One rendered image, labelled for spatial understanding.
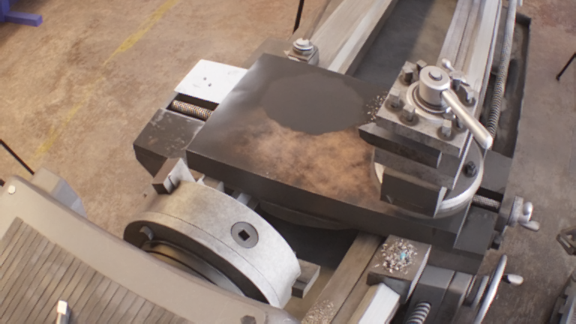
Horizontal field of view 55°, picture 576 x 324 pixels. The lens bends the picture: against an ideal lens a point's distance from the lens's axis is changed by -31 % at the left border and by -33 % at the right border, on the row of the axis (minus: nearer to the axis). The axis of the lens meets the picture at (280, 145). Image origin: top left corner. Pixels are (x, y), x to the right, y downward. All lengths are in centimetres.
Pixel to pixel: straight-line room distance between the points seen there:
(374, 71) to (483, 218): 69
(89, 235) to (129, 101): 231
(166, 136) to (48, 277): 87
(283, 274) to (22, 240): 41
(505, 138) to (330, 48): 79
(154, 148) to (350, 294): 52
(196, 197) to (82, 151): 196
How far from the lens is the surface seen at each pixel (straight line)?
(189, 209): 94
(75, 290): 73
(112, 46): 346
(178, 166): 99
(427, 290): 139
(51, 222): 80
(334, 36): 185
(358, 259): 136
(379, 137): 121
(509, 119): 240
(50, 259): 76
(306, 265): 102
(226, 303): 69
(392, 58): 199
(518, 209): 141
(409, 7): 225
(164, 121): 158
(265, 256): 94
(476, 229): 138
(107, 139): 291
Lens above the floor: 191
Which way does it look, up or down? 44 degrees down
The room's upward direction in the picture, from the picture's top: 2 degrees counter-clockwise
